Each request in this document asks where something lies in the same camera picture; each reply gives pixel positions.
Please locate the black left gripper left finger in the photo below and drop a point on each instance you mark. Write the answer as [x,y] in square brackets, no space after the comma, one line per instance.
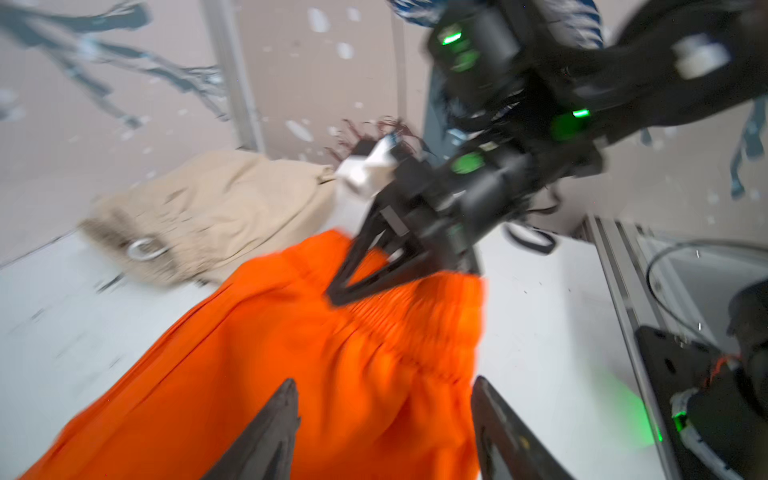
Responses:
[265,449]

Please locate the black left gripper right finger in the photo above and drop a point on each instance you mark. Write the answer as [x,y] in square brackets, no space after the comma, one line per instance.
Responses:
[506,447]

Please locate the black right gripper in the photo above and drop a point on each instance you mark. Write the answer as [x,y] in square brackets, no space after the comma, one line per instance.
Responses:
[435,215]

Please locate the orange shorts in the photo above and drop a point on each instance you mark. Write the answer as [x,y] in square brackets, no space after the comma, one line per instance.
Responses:
[384,384]

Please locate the beige shorts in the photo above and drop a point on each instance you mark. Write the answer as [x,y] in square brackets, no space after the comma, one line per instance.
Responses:
[210,215]

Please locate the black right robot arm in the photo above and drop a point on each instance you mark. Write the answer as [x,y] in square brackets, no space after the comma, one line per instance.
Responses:
[538,107]

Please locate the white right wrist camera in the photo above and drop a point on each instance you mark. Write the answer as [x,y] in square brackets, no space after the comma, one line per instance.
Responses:
[368,168]

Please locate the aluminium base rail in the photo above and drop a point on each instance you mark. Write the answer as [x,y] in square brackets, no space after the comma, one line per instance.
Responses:
[623,263]

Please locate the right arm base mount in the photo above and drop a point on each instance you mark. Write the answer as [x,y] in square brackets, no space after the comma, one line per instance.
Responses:
[714,405]

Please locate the aluminium frame corner post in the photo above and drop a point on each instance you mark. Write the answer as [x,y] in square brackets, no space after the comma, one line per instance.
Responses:
[223,32]

